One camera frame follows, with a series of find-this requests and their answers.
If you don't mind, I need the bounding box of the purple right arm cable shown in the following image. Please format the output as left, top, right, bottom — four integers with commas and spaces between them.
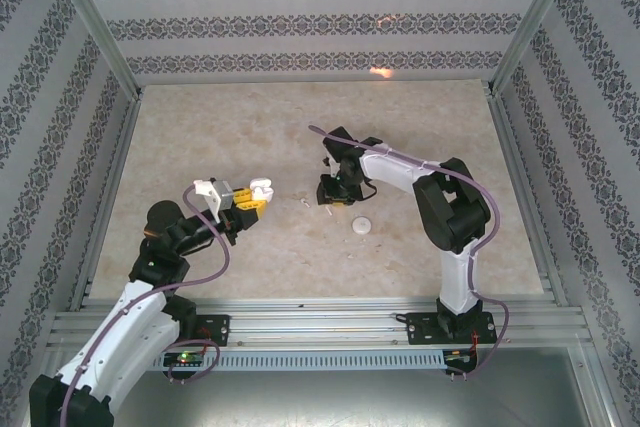
307, 123, 511, 379

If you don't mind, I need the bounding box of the aluminium frame post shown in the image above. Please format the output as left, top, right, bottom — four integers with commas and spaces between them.
39, 0, 144, 98
489, 0, 587, 98

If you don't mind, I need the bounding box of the thin black gripper wire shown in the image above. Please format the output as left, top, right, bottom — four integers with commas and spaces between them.
355, 179, 380, 202

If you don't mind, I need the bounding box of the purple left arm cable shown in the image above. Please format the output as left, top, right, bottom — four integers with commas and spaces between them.
59, 183, 231, 427

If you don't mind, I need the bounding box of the slotted grey cable duct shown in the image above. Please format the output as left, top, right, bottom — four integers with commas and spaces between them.
142, 348, 479, 372

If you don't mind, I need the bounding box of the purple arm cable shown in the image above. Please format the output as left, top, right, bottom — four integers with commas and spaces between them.
307, 123, 511, 379
59, 183, 231, 427

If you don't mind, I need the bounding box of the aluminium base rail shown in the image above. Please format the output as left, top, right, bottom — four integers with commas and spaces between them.
47, 298, 590, 350

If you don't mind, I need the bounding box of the aluminium side rail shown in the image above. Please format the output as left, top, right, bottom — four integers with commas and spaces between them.
487, 86, 571, 306
69, 89, 146, 311

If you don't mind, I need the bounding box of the grey metal sheet panel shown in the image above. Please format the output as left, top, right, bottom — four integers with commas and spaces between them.
47, 346, 614, 427

